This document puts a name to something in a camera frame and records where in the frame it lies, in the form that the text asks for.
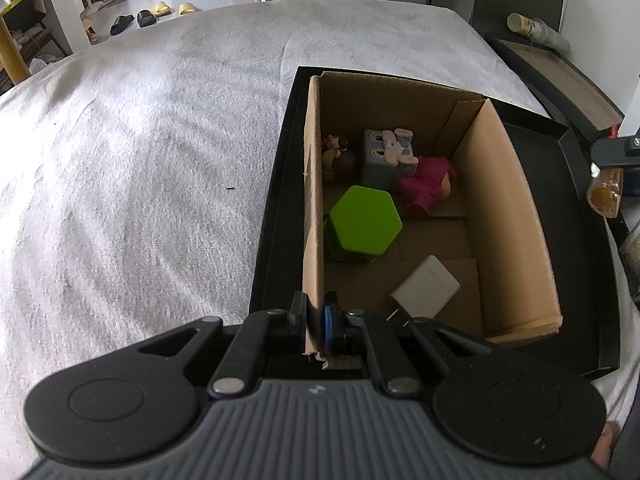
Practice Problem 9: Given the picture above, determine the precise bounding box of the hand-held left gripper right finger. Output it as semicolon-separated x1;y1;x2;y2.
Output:
322;292;501;401

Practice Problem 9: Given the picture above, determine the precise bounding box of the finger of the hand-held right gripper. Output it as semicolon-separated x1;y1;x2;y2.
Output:
590;134;640;168

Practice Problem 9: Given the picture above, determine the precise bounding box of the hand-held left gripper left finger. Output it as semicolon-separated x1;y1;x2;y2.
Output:
136;292;308;401

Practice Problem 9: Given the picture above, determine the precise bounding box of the amber toy bottle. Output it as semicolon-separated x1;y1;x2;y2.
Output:
587;162;626;220

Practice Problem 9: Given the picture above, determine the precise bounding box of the white charger plug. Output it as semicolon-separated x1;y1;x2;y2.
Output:
386;254;461;323

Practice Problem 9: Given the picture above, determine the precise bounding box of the green hexagonal box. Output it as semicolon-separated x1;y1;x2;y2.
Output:
325;185;403;263

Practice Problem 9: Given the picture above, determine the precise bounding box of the cardboard box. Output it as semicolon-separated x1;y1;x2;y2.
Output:
301;71;564;368

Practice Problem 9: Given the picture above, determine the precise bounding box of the purple toy cube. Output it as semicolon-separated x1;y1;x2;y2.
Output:
361;127;420;191

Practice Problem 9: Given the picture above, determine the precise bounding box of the pink toy figurine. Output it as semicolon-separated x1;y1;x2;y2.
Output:
397;155;457;218

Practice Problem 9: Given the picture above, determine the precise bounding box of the black tray with brown inside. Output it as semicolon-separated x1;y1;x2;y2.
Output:
484;32;626;143

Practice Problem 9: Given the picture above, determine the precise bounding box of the paper cup tube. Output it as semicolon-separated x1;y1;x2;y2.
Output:
506;12;572;53

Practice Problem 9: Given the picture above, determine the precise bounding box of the brown toy figurine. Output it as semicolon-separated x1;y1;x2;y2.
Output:
321;134;358;183

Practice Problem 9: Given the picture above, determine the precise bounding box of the brown cardboard piece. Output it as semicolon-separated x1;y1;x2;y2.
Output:
80;2;103;43

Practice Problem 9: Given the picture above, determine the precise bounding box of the wooden chair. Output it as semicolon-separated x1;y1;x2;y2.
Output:
10;25;71;63

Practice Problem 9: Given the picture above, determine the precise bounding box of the yellow table leg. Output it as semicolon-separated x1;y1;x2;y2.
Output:
0;15;28;86

